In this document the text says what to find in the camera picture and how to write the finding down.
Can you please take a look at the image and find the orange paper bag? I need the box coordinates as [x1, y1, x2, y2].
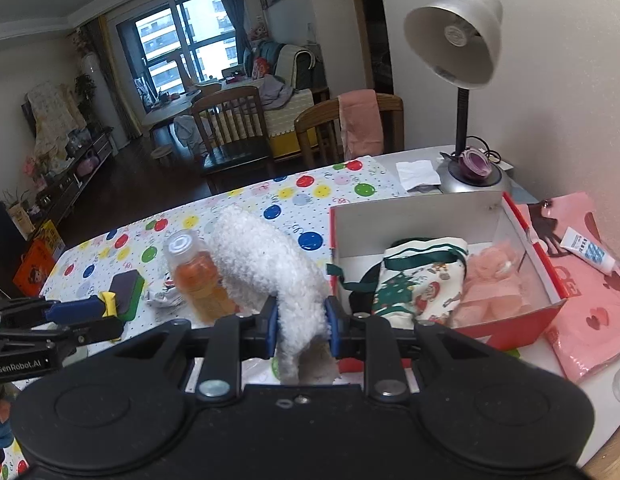
[12, 237, 66, 298]

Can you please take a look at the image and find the balloon print tablecloth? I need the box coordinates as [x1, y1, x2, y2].
[0, 156, 411, 480]

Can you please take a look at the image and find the large window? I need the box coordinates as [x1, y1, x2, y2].
[115, 0, 251, 111]

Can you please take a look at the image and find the black lamp cable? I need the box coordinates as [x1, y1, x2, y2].
[465, 135, 505, 167]

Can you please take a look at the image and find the wooden chair with towel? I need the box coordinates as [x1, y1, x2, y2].
[294, 92, 405, 168]

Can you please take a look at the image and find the grey curtain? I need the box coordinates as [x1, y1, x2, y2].
[212, 0, 251, 61]

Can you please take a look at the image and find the pink plush toy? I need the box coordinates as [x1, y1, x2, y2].
[447, 245, 536, 328]

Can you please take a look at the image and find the red cardboard box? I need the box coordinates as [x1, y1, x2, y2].
[327, 191, 568, 351]

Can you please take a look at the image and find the white bag on floor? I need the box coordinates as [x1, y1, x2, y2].
[174, 115, 201, 151]

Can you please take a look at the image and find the low media cabinet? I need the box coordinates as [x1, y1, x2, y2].
[20, 127, 116, 231]

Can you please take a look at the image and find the purple round container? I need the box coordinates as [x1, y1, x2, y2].
[457, 147, 493, 181]

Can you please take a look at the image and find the white tissue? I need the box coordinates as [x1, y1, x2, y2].
[395, 159, 441, 193]

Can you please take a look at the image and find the christmas print cloth bag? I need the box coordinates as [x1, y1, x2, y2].
[327, 236, 471, 331]

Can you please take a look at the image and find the clear plastic bag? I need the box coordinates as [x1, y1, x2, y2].
[142, 270, 191, 311]

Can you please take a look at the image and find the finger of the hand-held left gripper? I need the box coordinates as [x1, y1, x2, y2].
[42, 317, 125, 356]
[0, 295, 105, 331]

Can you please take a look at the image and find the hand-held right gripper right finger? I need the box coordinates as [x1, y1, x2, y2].
[324, 296, 496, 403]

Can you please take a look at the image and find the floral cloth cover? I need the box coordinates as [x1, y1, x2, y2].
[26, 82, 88, 171]

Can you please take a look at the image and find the pink heart print bag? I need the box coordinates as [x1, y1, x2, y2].
[522, 191, 620, 383]

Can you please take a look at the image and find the sofa with cushions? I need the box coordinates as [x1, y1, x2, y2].
[242, 40, 331, 158]

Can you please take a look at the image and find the purple yellow green sponge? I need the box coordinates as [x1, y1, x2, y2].
[101, 269, 147, 321]

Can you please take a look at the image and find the white standing air conditioner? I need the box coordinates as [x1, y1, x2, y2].
[82, 52, 111, 128]

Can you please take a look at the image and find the yellow curtain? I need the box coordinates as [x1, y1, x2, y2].
[87, 17, 141, 138]

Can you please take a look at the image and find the round coffee table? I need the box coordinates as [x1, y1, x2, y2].
[142, 87, 223, 131]

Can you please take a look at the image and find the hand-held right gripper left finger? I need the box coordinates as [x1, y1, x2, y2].
[110, 296, 280, 402]

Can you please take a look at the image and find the white fluffy cloth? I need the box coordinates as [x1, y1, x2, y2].
[210, 205, 341, 386]

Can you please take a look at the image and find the white cream tube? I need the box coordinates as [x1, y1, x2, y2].
[560, 226, 617, 275]

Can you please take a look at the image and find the black television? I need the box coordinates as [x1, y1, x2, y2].
[0, 192, 31, 301]

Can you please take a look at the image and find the dark slatted wooden chair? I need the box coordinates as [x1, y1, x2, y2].
[190, 86, 276, 181]

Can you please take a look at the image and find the pink towel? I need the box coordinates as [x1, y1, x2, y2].
[337, 89, 385, 161]

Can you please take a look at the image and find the orange drink bottle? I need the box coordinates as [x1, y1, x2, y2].
[165, 229, 238, 325]

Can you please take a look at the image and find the silver desk lamp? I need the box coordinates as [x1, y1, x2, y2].
[403, 0, 511, 195]

